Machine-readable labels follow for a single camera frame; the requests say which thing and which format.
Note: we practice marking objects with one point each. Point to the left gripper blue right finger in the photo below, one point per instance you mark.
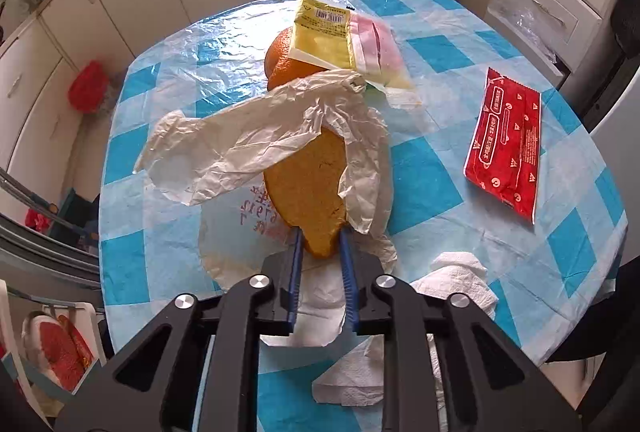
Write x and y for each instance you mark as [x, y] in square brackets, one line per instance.
[350, 282]

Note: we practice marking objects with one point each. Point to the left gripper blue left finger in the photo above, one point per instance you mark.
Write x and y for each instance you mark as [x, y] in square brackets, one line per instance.
[290, 278]

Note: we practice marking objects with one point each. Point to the brown bread slice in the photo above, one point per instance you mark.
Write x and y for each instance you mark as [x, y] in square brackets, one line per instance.
[304, 190]

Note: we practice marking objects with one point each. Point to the white paper tissue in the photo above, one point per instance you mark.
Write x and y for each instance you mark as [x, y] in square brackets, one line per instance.
[356, 380]

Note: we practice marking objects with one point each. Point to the red floor trash bin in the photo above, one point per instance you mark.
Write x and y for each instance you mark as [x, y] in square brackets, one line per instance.
[88, 91]

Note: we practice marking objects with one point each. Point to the crumpled white plastic bag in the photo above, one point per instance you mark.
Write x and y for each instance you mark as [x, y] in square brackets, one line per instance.
[192, 160]

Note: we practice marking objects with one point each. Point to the blue checkered plastic tablecloth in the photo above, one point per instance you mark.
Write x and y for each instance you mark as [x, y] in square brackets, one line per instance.
[544, 274]

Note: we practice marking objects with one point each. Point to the orange fruit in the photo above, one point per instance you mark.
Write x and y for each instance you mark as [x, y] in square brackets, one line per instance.
[281, 68]

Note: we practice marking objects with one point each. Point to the yellow pink snack bag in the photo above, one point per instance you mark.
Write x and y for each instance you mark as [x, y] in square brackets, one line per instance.
[332, 37]

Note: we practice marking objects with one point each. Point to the red flat wrapper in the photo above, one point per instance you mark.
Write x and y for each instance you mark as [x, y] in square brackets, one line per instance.
[504, 155]

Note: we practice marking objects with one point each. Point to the clear plastic bag in drawer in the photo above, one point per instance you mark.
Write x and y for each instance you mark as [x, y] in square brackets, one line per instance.
[523, 19]

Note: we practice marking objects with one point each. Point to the open bottom drawer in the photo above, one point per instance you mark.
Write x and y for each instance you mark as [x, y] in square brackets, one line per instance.
[556, 73]

